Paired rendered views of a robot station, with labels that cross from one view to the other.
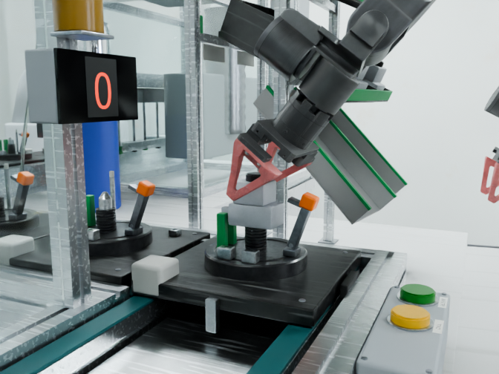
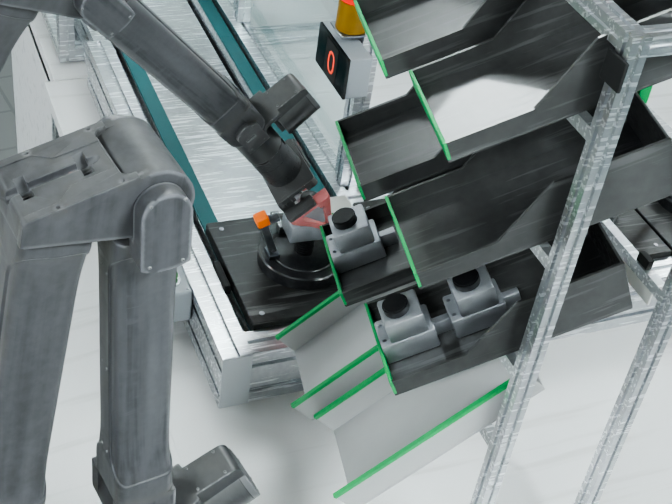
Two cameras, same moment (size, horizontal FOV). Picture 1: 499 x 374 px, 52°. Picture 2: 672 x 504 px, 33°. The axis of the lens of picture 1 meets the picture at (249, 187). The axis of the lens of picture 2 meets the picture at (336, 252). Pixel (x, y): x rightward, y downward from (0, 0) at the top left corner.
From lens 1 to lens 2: 2.09 m
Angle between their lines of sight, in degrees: 112
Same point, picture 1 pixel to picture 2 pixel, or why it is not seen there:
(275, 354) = (204, 208)
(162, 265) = not seen: hidden behind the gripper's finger
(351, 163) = (363, 371)
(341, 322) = not seen: hidden behind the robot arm
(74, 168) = (351, 105)
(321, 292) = (220, 244)
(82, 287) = (340, 174)
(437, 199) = not seen: outside the picture
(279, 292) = (243, 231)
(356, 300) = (198, 258)
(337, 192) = (318, 323)
